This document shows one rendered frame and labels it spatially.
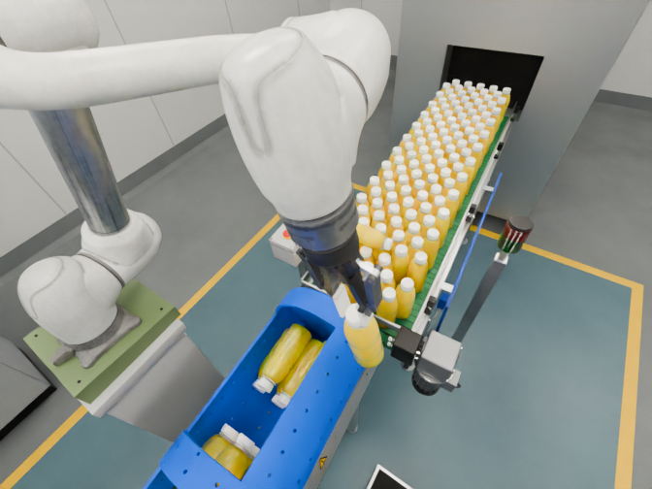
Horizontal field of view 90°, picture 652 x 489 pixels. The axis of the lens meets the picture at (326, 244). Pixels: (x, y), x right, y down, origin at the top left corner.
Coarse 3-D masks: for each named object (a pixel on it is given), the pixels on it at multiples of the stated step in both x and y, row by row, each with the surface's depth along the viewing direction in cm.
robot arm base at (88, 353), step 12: (120, 312) 98; (120, 324) 97; (132, 324) 98; (108, 336) 93; (120, 336) 96; (60, 348) 92; (72, 348) 91; (84, 348) 91; (96, 348) 92; (108, 348) 94; (60, 360) 91; (84, 360) 90; (96, 360) 92
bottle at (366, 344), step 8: (344, 320) 61; (344, 328) 60; (352, 328) 58; (360, 328) 58; (368, 328) 58; (376, 328) 60; (352, 336) 59; (360, 336) 58; (368, 336) 58; (376, 336) 60; (352, 344) 61; (360, 344) 60; (368, 344) 60; (376, 344) 62; (352, 352) 66; (360, 352) 62; (368, 352) 62; (376, 352) 64; (360, 360) 66; (368, 360) 65; (376, 360) 66
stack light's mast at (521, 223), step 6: (510, 216) 91; (516, 216) 90; (522, 216) 90; (510, 222) 89; (516, 222) 89; (522, 222) 89; (528, 222) 88; (516, 228) 88; (522, 228) 87; (528, 228) 87; (504, 252) 98; (498, 258) 101; (504, 258) 99
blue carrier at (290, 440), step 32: (288, 320) 98; (320, 320) 93; (256, 352) 89; (320, 352) 73; (224, 384) 80; (320, 384) 70; (352, 384) 78; (224, 416) 83; (256, 416) 88; (288, 416) 65; (320, 416) 69; (192, 448) 62; (288, 448) 63; (320, 448) 70; (160, 480) 71; (192, 480) 58; (224, 480) 58; (256, 480) 59; (288, 480) 63
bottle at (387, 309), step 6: (384, 300) 99; (396, 300) 100; (378, 306) 102; (384, 306) 99; (390, 306) 99; (396, 306) 100; (378, 312) 104; (384, 312) 101; (390, 312) 101; (396, 312) 104; (384, 318) 104; (390, 318) 104; (378, 324) 109
